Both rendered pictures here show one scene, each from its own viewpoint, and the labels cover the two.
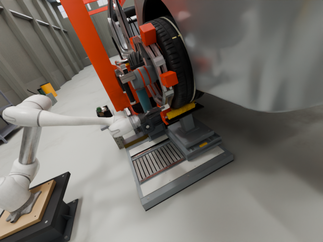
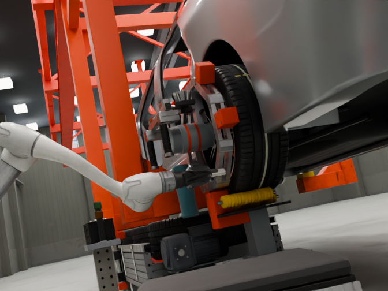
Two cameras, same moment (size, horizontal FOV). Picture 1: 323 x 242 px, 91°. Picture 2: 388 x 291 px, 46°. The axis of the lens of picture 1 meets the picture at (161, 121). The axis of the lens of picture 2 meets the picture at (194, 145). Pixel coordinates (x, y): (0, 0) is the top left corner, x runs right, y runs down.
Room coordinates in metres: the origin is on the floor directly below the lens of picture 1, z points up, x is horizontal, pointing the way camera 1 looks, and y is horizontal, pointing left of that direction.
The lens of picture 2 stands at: (-0.93, 0.23, 0.45)
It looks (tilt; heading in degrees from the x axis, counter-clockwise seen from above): 9 degrees up; 354
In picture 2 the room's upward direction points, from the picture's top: 12 degrees counter-clockwise
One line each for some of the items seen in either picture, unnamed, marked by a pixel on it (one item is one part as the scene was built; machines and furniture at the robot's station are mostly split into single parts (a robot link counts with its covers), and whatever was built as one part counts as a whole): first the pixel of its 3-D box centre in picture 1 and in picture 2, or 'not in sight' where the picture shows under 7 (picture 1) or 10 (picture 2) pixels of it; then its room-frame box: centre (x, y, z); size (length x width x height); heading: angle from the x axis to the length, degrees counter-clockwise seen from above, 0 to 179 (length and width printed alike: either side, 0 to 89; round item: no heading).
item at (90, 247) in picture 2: (107, 119); (101, 245); (1.71, 0.58, 0.44); 0.43 x 0.17 x 0.03; 12
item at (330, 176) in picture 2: not in sight; (319, 174); (4.06, -1.61, 0.69); 0.52 x 0.17 x 0.35; 102
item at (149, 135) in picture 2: (120, 71); (154, 135); (1.37, 0.18, 0.93); 0.09 x 0.05 x 0.05; 102
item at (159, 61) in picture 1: (152, 73); (204, 135); (1.25, -0.06, 0.85); 0.54 x 0.07 x 0.54; 12
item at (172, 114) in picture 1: (180, 110); (246, 197); (1.15, -0.18, 0.51); 0.29 x 0.06 x 0.06; 102
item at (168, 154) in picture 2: (129, 92); (165, 139); (1.04, 0.14, 0.83); 0.04 x 0.04 x 0.16
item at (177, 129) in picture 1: (186, 120); (259, 236); (1.28, -0.22, 0.32); 0.40 x 0.30 x 0.28; 12
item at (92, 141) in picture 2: not in sight; (85, 112); (3.57, 0.76, 1.75); 0.19 x 0.19 x 2.45; 12
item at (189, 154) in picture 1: (190, 135); not in sight; (1.28, -0.22, 0.13); 0.50 x 0.36 x 0.10; 12
